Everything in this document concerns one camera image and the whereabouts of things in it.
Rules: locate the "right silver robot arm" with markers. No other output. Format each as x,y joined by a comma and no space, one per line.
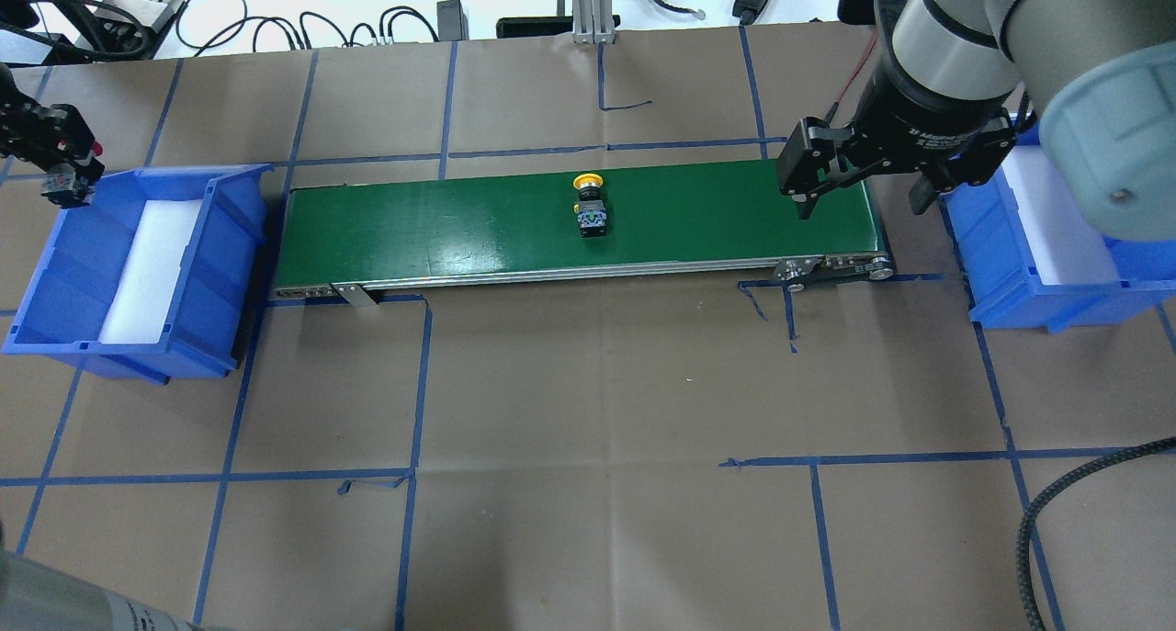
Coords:
957,81

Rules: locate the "left blue plastic bin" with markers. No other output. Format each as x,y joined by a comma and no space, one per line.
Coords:
76,277

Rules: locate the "green conveyor belt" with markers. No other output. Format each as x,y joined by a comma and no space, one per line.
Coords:
347,240

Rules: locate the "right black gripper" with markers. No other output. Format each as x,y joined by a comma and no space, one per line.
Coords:
921,115

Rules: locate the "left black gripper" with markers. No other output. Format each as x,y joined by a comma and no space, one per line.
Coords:
39,133

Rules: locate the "blue plastic bin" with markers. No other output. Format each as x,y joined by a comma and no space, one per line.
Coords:
1031,260
76,277

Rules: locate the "white foam pad bin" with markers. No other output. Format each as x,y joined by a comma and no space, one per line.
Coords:
151,273
1066,250

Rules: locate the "yellow push button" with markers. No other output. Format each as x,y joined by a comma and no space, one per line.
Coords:
590,207

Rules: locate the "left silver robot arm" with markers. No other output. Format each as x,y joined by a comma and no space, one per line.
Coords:
36,597

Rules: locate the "white foam pad left bin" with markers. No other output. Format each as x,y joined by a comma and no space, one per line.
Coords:
151,273

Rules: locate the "aluminium profile post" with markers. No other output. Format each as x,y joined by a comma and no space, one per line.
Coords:
593,21

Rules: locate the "right blue plastic bin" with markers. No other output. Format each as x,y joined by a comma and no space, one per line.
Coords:
1031,260

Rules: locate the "white foam pad right bin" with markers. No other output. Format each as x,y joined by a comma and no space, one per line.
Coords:
1066,250

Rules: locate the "black power adapter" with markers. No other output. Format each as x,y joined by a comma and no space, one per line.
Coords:
451,21

